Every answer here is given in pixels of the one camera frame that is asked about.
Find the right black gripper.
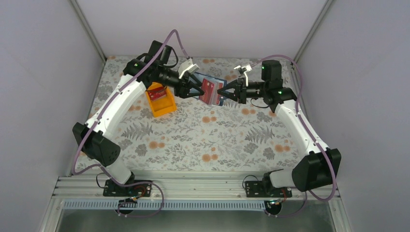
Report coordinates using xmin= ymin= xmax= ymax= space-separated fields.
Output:
xmin=217 ymin=77 xmax=267 ymax=104

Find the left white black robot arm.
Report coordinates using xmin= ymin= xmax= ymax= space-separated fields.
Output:
xmin=73 ymin=41 xmax=204 ymax=196

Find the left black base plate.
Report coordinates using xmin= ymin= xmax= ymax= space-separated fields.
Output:
xmin=102 ymin=180 xmax=152 ymax=197

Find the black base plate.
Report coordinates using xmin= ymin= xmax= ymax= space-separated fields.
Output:
xmin=243 ymin=181 xmax=293 ymax=198
xmin=102 ymin=180 xmax=152 ymax=197

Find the blue card holder wallet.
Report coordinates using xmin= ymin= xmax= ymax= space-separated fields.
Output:
xmin=190 ymin=72 xmax=226 ymax=108

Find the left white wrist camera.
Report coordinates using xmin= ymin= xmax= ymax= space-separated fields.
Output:
xmin=177 ymin=58 xmax=199 ymax=79

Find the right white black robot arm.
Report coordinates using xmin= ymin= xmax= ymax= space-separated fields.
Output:
xmin=218 ymin=60 xmax=341 ymax=197

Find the red credit card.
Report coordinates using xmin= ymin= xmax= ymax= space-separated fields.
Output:
xmin=198 ymin=78 xmax=224 ymax=106

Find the aluminium mounting rail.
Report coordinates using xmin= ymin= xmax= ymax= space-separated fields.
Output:
xmin=51 ymin=170 xmax=341 ymax=201

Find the grey slotted cable duct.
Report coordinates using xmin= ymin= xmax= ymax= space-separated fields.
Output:
xmin=62 ymin=199 xmax=265 ymax=211

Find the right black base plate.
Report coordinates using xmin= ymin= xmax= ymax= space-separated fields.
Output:
xmin=243 ymin=181 xmax=293 ymax=198

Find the floral patterned table mat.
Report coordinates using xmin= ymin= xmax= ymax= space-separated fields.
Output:
xmin=73 ymin=56 xmax=313 ymax=172

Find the orange plastic bin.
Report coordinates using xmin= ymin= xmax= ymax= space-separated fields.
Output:
xmin=146 ymin=82 xmax=177 ymax=117

